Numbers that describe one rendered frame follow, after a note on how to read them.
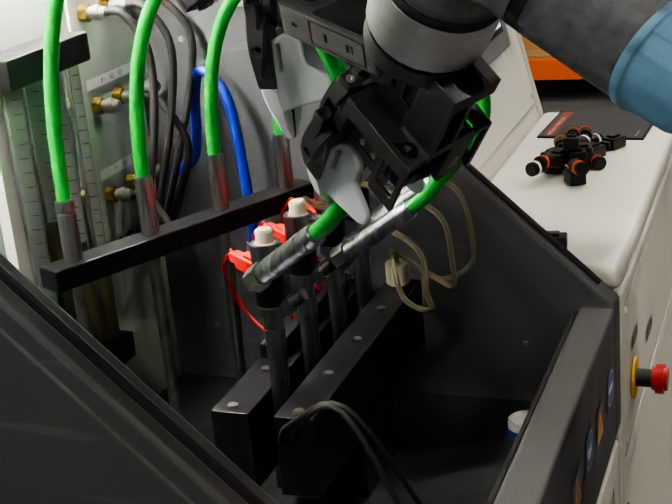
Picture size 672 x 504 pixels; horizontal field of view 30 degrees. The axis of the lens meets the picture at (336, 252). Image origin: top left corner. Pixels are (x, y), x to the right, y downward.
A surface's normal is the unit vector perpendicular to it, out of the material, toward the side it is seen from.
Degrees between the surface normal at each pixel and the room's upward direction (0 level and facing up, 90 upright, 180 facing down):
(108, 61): 90
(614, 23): 85
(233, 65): 90
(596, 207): 0
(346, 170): 102
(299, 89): 93
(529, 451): 0
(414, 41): 121
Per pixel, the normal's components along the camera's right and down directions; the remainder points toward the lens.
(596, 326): -0.09, -0.94
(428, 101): -0.79, 0.46
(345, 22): -0.16, -0.80
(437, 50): -0.12, 0.87
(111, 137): 0.94, 0.04
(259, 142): -0.34, 0.34
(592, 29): -0.48, 0.46
